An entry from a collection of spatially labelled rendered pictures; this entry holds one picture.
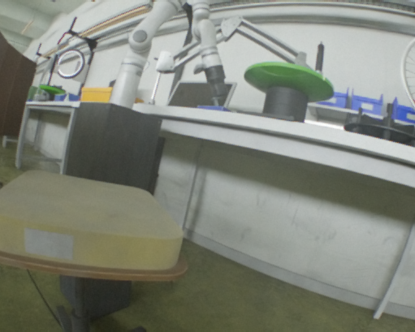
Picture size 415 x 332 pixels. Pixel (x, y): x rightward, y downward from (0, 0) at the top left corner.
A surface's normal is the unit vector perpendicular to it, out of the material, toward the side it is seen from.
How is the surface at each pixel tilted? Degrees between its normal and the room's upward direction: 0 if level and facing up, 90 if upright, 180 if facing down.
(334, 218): 90
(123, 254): 90
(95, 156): 90
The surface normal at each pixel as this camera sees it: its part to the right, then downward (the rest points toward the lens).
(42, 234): 0.45, 0.15
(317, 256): -0.53, -0.08
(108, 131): 0.81, 0.22
